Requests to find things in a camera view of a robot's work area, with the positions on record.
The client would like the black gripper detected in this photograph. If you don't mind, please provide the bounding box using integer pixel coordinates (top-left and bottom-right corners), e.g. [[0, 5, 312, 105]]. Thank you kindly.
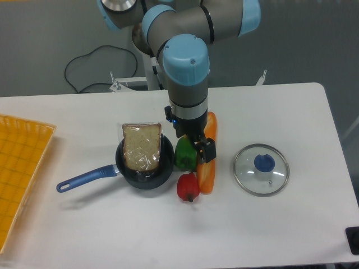
[[164, 106, 217, 163]]

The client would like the glass pot lid blue knob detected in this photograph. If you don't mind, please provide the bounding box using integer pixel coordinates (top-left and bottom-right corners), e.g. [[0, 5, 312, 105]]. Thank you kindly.
[[233, 143, 290, 197]]

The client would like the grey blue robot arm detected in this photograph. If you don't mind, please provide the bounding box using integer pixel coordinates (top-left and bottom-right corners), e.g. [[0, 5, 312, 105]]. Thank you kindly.
[[98, 1, 261, 163]]

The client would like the green bell pepper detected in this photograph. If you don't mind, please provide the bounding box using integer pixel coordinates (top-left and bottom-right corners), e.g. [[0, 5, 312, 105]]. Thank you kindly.
[[174, 137, 197, 171]]

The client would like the orange baguette loaf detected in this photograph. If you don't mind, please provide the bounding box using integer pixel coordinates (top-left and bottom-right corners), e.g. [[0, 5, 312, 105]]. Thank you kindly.
[[196, 112, 217, 194]]

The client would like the red bell pepper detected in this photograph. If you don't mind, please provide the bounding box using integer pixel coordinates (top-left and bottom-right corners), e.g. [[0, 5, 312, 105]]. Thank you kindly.
[[177, 173, 200, 202]]

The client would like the bagged bread slice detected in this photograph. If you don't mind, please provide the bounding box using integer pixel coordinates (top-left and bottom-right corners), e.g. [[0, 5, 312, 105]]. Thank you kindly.
[[121, 123, 162, 173]]

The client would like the black corner box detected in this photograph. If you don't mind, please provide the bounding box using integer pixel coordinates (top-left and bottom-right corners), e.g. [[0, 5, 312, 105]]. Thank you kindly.
[[345, 226, 359, 255]]

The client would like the yellow woven basket tray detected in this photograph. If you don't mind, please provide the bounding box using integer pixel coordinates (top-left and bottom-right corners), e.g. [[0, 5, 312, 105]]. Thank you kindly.
[[1, 114, 56, 253]]

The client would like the dark pan blue handle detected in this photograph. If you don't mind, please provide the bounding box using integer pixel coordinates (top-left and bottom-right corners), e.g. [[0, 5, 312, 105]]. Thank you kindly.
[[56, 134, 174, 193]]

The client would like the black floor cable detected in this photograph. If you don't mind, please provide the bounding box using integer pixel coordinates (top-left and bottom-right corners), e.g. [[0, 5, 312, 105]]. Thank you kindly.
[[64, 45, 139, 94]]

